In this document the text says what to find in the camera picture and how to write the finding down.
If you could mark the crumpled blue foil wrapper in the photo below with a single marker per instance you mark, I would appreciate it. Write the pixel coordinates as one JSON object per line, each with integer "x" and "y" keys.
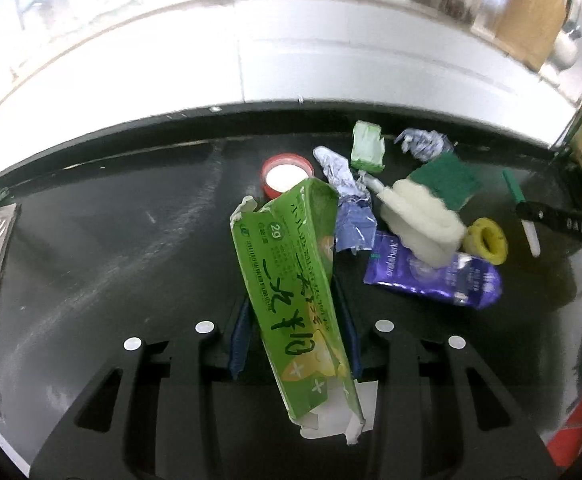
{"x": 355, "y": 222}

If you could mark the white foam brush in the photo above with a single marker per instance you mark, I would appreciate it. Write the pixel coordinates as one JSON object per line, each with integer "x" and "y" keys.
{"x": 421, "y": 220}

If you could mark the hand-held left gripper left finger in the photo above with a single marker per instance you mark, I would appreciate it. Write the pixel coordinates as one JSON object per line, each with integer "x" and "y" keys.
{"x": 241, "y": 335}

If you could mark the green scouring sponge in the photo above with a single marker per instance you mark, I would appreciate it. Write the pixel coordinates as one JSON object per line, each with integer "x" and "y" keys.
{"x": 451, "y": 180}

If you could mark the blue white wrapper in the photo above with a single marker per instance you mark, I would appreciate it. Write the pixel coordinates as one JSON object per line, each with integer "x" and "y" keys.
{"x": 423, "y": 142}

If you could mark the green cardboard carton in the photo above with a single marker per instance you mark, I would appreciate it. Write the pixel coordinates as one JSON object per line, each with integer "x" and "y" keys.
{"x": 291, "y": 280}

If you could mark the crumpled silver foil wrapper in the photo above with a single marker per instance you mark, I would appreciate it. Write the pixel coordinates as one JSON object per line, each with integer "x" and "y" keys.
{"x": 338, "y": 167}

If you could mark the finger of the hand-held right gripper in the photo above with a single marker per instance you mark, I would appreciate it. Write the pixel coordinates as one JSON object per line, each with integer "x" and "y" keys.
{"x": 566, "y": 220}

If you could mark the wooden utensil holder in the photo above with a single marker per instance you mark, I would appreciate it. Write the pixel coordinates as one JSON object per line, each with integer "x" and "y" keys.
{"x": 531, "y": 20}

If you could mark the purple foil packet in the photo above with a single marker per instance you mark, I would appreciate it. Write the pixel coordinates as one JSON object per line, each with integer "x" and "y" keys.
{"x": 431, "y": 277}

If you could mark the light green plastic shell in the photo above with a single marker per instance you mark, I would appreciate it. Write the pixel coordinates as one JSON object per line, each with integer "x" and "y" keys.
{"x": 368, "y": 149}

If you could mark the yellow tape roll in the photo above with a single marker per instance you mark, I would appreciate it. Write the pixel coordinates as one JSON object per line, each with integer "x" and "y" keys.
{"x": 488, "y": 240}

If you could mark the green white marker pen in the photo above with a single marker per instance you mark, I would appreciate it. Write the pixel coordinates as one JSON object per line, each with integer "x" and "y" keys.
{"x": 518, "y": 200}

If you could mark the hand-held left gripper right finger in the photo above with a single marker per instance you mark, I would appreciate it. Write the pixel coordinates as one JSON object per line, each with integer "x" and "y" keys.
{"x": 349, "y": 332}

